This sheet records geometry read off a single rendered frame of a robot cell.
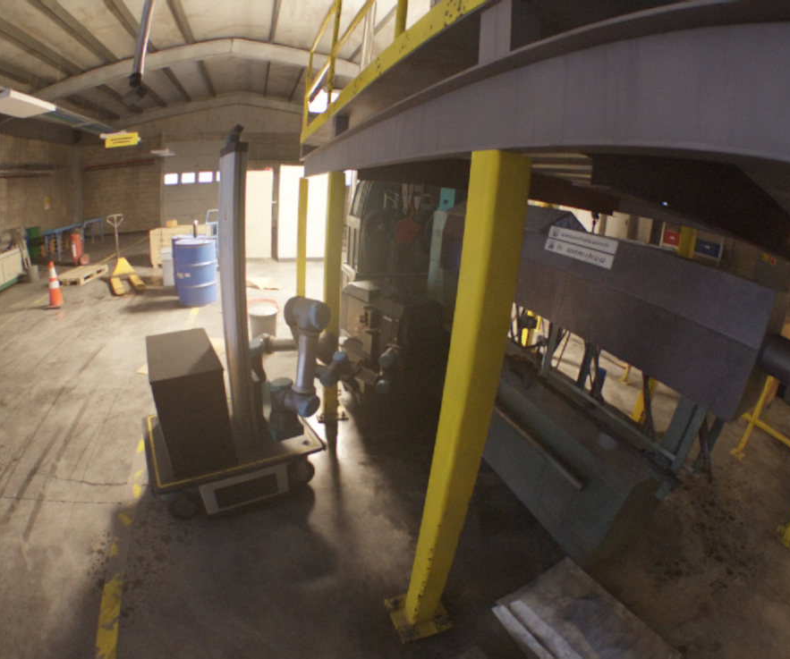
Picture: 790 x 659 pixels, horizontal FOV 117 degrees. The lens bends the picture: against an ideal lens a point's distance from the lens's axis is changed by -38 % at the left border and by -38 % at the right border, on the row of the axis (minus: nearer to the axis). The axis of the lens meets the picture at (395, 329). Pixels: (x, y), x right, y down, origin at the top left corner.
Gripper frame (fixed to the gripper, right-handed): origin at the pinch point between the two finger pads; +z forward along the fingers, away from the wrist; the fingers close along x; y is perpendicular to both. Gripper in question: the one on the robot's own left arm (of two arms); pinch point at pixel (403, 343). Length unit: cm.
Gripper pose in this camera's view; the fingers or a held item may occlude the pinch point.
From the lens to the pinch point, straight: 245.1
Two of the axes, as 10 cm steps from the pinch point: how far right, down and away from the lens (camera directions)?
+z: 3.6, -3.0, 8.8
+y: 0.8, -9.4, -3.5
